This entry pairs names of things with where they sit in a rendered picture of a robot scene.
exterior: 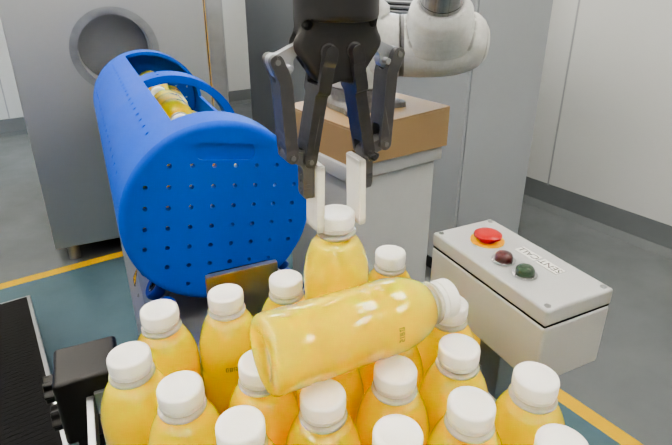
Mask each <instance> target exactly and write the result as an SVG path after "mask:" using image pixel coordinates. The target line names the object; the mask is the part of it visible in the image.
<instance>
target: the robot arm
mask: <svg viewBox="0 0 672 445"><path fill-rule="evenodd" d="M292 2H293V21H294V28H293V32H292V35H291V37H290V39H289V45H287V46H285V47H283V48H281V49H280V50H278V51H276V52H274V53H271V52H265V53H264V54H263V56H262V62H263V64H264V66H265V69H266V71H267V73H268V75H269V77H270V79H271V89H272V99H273V109H274V118H275V128H276V138H277V148H278V154H279V155H280V156H281V157H282V158H283V159H284V160H285V161H287V162H288V163H289V164H291V165H294V164H296V165H298V190H299V193H300V194H301V195H302V196H303V197H304V198H305V199H306V215H307V223H308V224H309V225H310V226H311V227H312V228H313V229H314V230H315V231H316V232H317V233H318V234H320V233H323V232H324V216H325V167H324V166H323V165H322V164H321V163H319V162H318V161H317V160H318V154H319V148H320V142H321V136H322V130H323V123H324V117H325V111H326V107H328V108H330V109H333V110H335V111H337V112H340V113H342V114H344V115H345V116H346V117H348V119H349V125H350V131H351V137H352V143H353V149H354V151H355V153H354V152H352V151H349V152H347V153H346V186H347V206H349V207H351V208H352V209H353V210H354V211H355V221H356V222H357V223H358V224H360V225H362V224H365V220H366V188H368V187H371V185H372V176H373V173H372V172H373V161H376V160H377V159H378V157H379V153H377V152H379V151H381V150H382V149H383V150H388V149H389V148H390V146H391V141H392V130H393V119H394V109H395V108H402V107H405V106H406V101H405V100H403V99H399V98H396V87H397V77H399V76H400V77H445V76H454V75H459V74H462V73H465V72H468V71H470V70H473V69H475V68H476V67H478V66H479V65H480V64H481V63H482V62H483V61H484V60H485V59H486V57H487V54H488V50H489V45H490V29H489V26H488V25H487V22H486V20H485V19H484V18H483V17H482V16H481V15H480V14H479V13H477V12H474V6H473V4H472V2H471V0H413V1H412V3H411V5H410V8H409V11H408V13H407V14H396V13H390V6H389V4H388V3H387V2H386V1H385V0H292ZM295 58H296V59H297V60H298V62H299V63H300V64H301V66H302V67H303V68H304V70H305V71H306V74H305V81H304V89H305V96H304V103H303V109H302V116H301V123H300V130H299V137H298V136H297V124H296V113H295V101H294V89H293V82H292V78H291V75H290V74H291V73H292V72H293V70H294V64H293V62H294V59H295ZM330 94H331V95H330ZM370 113H371V116H370Z"/></svg>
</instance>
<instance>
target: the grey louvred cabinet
mask: <svg viewBox="0 0 672 445"><path fill-rule="evenodd" d="M385 1H386V2H387V3H388V4H389V6H390V13H396V14H407V13H408V11H409V8H410V5H411V3H412V1H413V0H385ZM471 2H472V4H473V6H474V12H477V13H479V14H480V15H481V16H482V17H483V18H484V19H485V20H486V22H487V25H488V26H489V29H490V45H489V50H488V54H487V57H486V59H485V60H484V61H483V62H482V63H481V64H480V65H479V66H478V67H476V68H475V69H473V70H470V71H468V72H465V73H462V74H459V75H454V76H445V77H400V76H399V77H397V87H396V93H400V94H404V95H408V96H412V97H416V98H420V99H424V100H428V101H432V102H436V103H440V104H444V105H448V106H450V113H449V125H448V136H447V145H446V146H442V153H441V159H438V160H434V167H433V180H432V193H431V206H430V219H429V231H428V244H427V257H426V266H428V267H429V268H431V267H432V255H433V248H434V245H433V239H434V233H436V232H440V231H444V230H448V229H452V228H457V227H461V226H465V225H469V224H473V223H478V222H482V221H486V220H493V221H495V222H496V223H498V224H500V225H502V226H503V227H505V228H507V229H509V230H510V231H512V232H514V233H516V234H517V235H518V228H519V222H520V215H521V209H522V202H523V196H524V189H525V182H526V176H527V169H528V163H529V156H530V150H531V143H532V136H533V130H534V123H535V117H536V110H537V104H538V97H539V90H540V84H541V77H542V71H543V64H544V58H545V51H546V44H547V38H548V31H549V25H550V18H551V11H552V5H553V0H471ZM245 10H246V26H247V41H248V57H249V73H250V88H251V104H252V120H254V121H256V122H258V123H260V124H261V125H263V126H264V127H266V128H267V129H268V130H269V131H271V132H272V133H273V134H275V135H276V128H275V118H274V109H273V99H272V89H271V79H270V77H269V75H268V73H267V71H266V69H265V66H264V64H263V62H262V56H263V54H264V53H265V52H271V53H274V52H276V51H278V50H280V49H281V48H283V47H285V46H287V45H289V39H290V37H291V35H292V32H293V28H294V21H293V2H292V0H245ZM293 64H294V70H293V72H292V73H291V74H290V75H291V78H292V82H293V89H294V101H295V103H296V102H301V101H304V96H305V89H304V81H305V74H306V71H305V70H304V68H303V67H302V66H301V64H300V63H299V62H298V60H297V59H296V58H295V59H294V62H293Z"/></svg>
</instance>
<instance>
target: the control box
mask: <svg viewBox="0 0 672 445"><path fill-rule="evenodd" d="M482 227H488V228H493V229H496V230H498V231H499V232H501V233H502V239H501V240H500V241H497V242H494V243H492V244H486V243H483V242H481V241H480V240H479V239H477V238H476V237H475V236H474V231H475V230H476V229H478V228H482ZM433 245H434V248H433V255H432V267H431V279H430V282H431V281H433V280H437V279H440V278H445V279H448V280H450V281H451V282H452V283H453V284H454V285H455V287H456V289H457V290H458V293H459V295H460V296H462V297H463V298H464V299H465V300H466V301H467V303H468V315H467V319H468V325H469V327H470V329H471V331H472V332H473V333H474V334H475V335H476V336H477V337H478V338H480V339H481V340H482V341H483V342H484V343H485V344H486V345H488V346H489V347H490V348H491V349H492V350H493V351H494V352H496V353H497V354H498V355H499V356H500V357H501V358H502V359H504V360H505V361H506V362H507V363H508V364H509V365H510V366H511V367H513V368H515V367H516V365H518V364H519V363H522V362H526V361H532V362H538V363H541V364H544V365H546V366H548V367H549V368H551V369H552V370H553V371H554V372H555V373H556V374H557V375H561V374H563V373H566V372H568V371H570V370H573V369H575V368H577V367H580V366H582V365H585V364H587V363H589V362H592V361H594V360H595V359H596V356H597V352H598V348H599V344H600V340H601V336H602V332H603V328H604V324H605V319H606V315H607V311H608V305H609V303H610V300H611V296H612V292H613V289H612V288H610V287H608V286H607V285H605V284H603V283H601V282H600V281H598V280H596V279H594V278H593V277H591V276H589V275H587V274H586V273H584V272H582V271H580V270H579V269H577V268H575V267H573V266H572V265H570V264H568V263H566V262H565V261H563V260H561V259H559V258H558V257H556V256H554V255H552V254H551V253H549V252H547V251H545V250H544V249H542V248H540V247H538V246H537V245H535V244H533V243H531V242H530V241H528V240H526V239H524V238H523V237H521V236H519V235H517V234H516V233H514V232H512V231H510V230H509V229H507V228H505V227H503V226H502V225H500V224H498V223H496V222H495V221H493V220H486V221H482V222H478V223H473V224H469V225H465V226H461V227H457V228H452V229H448V230H444V231H440V232H436V233H434V239H433ZM522 247H523V248H522ZM524 248H525V249H526V250H525V249H524ZM520 249H523V250H520ZM499 250H507V251H510V252H511V253H512V254H513V258H514V259H513V262H511V263H501V262H498V261H496V260H495V258H494V256H495V253H496V252H497V251H499ZM527 250H528V252H525V251H527ZM523 252H524V253H523ZM529 252H530V253H531V254H535V255H536V256H535V255H527V254H528V253H529ZM530 253H529V254H530ZM530 256H531V257H532V258H531V257H530ZM537 256H538V257H539V258H538V257H537ZM533 258H538V259H533ZM538 261H539V262H538ZM542 261H545V262H542ZM540 262H542V264H541V263H540ZM520 263H528V264H531V265H532V266H533V267H534V268H535V276H533V277H529V278H527V277H522V276H519V275H518V274H516V272H515V268H516V266H517V265H518V264H520ZM547 263H550V264H549V267H550V268H551V269H552V270H551V269H550V268H548V264H547ZM543 264H546V265H543ZM551 266H554V267H551ZM556 267H557V268H558V269H557V268H556ZM553 268H555V269H557V270H554V269H553ZM553 270H554V271H553ZM558 270H559V273H556V272H558ZM561 270H562V271H563V272H562V271H561ZM555 271H556V272H555Z"/></svg>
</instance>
